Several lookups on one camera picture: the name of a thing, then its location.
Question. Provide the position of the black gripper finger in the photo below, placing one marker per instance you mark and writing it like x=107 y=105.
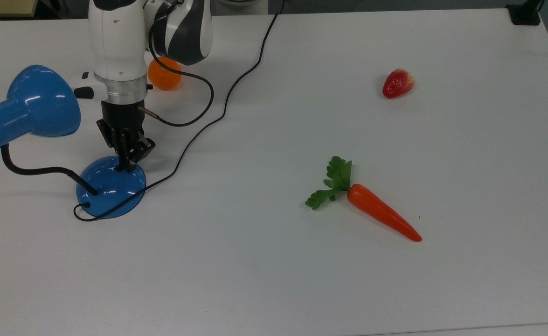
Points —
x=121 y=154
x=139 y=148

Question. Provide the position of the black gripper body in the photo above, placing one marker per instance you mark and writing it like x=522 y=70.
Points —
x=122 y=116

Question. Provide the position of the blue gooseneck desk lamp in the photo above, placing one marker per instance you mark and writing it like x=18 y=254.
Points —
x=40 y=102

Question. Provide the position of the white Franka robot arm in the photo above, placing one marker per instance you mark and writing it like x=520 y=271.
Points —
x=115 y=37

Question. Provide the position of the orange mandarin fruit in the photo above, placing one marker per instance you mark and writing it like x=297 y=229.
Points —
x=166 y=79

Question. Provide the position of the beige box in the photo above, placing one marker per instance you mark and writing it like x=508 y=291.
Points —
x=3 y=7

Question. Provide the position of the orange toy carrot with leaves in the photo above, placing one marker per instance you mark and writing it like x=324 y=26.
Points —
x=381 y=212

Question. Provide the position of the red toy strawberry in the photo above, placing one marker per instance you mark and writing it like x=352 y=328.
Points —
x=397 y=84

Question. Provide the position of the black table clamp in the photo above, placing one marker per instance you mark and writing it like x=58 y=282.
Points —
x=525 y=16

